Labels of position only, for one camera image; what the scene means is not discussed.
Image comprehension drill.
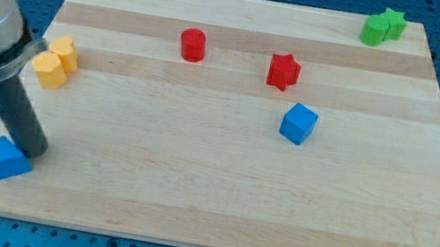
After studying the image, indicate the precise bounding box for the red star block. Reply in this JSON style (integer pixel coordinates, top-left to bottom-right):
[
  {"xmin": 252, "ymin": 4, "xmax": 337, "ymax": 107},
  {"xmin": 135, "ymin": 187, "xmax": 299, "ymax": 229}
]
[{"xmin": 267, "ymin": 54, "xmax": 301, "ymax": 92}]

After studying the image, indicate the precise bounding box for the yellow hexagon block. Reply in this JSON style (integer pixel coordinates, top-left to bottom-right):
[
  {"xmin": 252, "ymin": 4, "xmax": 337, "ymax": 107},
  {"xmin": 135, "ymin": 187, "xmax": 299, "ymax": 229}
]
[{"xmin": 32, "ymin": 52, "xmax": 67, "ymax": 89}]

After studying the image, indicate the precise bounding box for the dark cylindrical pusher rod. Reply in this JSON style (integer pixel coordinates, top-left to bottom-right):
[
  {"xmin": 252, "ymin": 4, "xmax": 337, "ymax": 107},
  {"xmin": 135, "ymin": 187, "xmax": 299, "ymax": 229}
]
[{"xmin": 0, "ymin": 74, "xmax": 48, "ymax": 158}]

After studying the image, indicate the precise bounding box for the green cylinder block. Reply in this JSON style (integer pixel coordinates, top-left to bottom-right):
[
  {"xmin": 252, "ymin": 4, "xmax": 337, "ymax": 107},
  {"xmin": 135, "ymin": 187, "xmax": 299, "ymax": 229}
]
[{"xmin": 359, "ymin": 14, "xmax": 389, "ymax": 47}]

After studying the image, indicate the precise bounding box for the yellow heart block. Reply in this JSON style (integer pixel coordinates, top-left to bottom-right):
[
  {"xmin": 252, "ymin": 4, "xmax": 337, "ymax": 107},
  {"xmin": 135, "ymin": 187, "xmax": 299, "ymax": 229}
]
[{"xmin": 49, "ymin": 36, "xmax": 79, "ymax": 73}]

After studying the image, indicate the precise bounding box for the blue cube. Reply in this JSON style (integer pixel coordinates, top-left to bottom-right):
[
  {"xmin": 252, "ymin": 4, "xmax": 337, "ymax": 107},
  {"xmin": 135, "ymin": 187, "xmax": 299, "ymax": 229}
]
[{"xmin": 279, "ymin": 103, "xmax": 319, "ymax": 146}]

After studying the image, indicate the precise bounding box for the green star block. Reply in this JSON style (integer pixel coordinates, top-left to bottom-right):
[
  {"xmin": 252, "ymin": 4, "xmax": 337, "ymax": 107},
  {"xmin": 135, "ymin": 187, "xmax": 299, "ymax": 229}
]
[{"xmin": 380, "ymin": 8, "xmax": 407, "ymax": 41}]

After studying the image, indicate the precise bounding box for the red cylinder block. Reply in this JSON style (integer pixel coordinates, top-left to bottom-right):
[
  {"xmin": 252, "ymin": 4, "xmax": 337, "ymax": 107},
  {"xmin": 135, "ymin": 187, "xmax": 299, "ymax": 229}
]
[{"xmin": 180, "ymin": 28, "xmax": 207, "ymax": 63}]

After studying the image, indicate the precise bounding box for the blue triangle block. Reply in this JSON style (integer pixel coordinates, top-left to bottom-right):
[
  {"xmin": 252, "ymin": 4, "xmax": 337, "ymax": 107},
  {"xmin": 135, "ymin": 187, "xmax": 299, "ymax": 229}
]
[{"xmin": 0, "ymin": 136, "xmax": 32, "ymax": 180}]

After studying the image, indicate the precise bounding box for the wooden board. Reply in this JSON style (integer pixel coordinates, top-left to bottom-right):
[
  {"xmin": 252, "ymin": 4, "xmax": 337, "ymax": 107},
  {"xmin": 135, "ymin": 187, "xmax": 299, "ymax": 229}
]
[{"xmin": 0, "ymin": 0, "xmax": 440, "ymax": 247}]

